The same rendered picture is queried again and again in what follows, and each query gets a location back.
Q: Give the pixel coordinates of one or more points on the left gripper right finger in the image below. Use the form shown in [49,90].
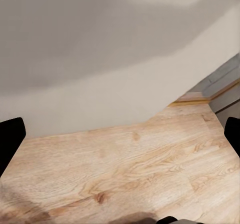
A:
[232,133]

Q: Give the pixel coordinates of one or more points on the fixed window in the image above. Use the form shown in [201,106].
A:
[212,86]

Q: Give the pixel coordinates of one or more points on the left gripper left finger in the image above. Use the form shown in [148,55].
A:
[12,133]

